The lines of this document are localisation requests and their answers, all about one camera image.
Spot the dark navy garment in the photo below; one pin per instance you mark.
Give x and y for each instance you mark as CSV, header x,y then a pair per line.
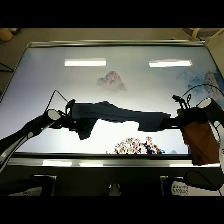
x,y
113,113

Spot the brown garment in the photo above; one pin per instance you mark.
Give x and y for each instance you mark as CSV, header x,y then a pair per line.
x,y
200,143

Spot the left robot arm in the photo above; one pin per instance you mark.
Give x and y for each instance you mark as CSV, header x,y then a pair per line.
x,y
23,132

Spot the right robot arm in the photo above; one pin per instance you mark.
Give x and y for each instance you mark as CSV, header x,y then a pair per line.
x,y
205,113

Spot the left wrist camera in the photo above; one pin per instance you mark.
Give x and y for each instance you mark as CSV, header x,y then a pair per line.
x,y
70,104

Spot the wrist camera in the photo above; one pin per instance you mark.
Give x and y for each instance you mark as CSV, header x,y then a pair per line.
x,y
70,104
179,99

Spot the silver frame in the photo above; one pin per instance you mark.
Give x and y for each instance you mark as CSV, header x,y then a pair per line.
x,y
133,162

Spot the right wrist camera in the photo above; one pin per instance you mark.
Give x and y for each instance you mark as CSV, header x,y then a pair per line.
x,y
179,99

